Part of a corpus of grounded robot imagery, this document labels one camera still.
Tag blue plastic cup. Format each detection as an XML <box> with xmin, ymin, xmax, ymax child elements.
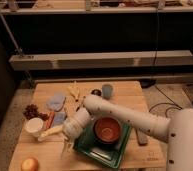
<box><xmin>102</xmin><ymin>84</ymin><xmax>113</xmax><ymax>99</ymax></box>

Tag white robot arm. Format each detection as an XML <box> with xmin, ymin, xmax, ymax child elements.
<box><xmin>38</xmin><ymin>94</ymin><xmax>193</xmax><ymax>171</ymax></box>

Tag dark round small object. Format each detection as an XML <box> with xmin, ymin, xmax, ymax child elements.
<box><xmin>91</xmin><ymin>89</ymin><xmax>102</xmax><ymax>96</ymax></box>

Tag orange bowl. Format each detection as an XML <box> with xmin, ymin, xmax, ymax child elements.
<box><xmin>93</xmin><ymin>117</ymin><xmax>122</xmax><ymax>144</ymax></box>

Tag green square tray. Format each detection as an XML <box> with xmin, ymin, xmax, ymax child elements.
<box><xmin>74</xmin><ymin>123</ymin><xmax>131</xmax><ymax>169</ymax></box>

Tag orange apple fruit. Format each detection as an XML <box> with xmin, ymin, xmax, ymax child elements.
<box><xmin>21</xmin><ymin>158</ymin><xmax>39</xmax><ymax>171</ymax></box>

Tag black floor cables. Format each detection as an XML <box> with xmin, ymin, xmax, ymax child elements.
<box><xmin>148</xmin><ymin>84</ymin><xmax>184</xmax><ymax>118</ymax></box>

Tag grey rectangular block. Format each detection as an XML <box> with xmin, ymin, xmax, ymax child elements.
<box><xmin>136</xmin><ymin>130</ymin><xmax>148</xmax><ymax>146</ymax></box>

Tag metal leaning rod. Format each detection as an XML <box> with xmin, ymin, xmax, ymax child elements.
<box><xmin>0</xmin><ymin>0</ymin><xmax>35</xmax><ymax>60</ymax></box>

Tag blue sponge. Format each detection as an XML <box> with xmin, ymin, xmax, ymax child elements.
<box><xmin>52</xmin><ymin>112</ymin><xmax>66</xmax><ymax>126</ymax></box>

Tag dark red grape bunch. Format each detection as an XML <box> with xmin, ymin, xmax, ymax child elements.
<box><xmin>23</xmin><ymin>104</ymin><xmax>48</xmax><ymax>121</ymax></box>

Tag white paper cup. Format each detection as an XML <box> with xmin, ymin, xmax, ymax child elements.
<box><xmin>25</xmin><ymin>118</ymin><xmax>44</xmax><ymax>137</ymax></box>

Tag wooden bench beam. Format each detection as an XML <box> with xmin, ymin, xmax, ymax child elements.
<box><xmin>9</xmin><ymin>50</ymin><xmax>193</xmax><ymax>71</ymax></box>

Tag light blue cloth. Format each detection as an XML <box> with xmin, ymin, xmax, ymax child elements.
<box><xmin>46</xmin><ymin>93</ymin><xmax>66</xmax><ymax>111</ymax></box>

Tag yellow banana toy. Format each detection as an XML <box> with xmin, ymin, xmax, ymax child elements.
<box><xmin>68</xmin><ymin>81</ymin><xmax>80</xmax><ymax>102</ymax></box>

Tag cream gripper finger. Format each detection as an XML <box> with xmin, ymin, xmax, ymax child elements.
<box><xmin>37</xmin><ymin>125</ymin><xmax>63</xmax><ymax>142</ymax></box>
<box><xmin>61</xmin><ymin>141</ymin><xmax>73</xmax><ymax>158</ymax></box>

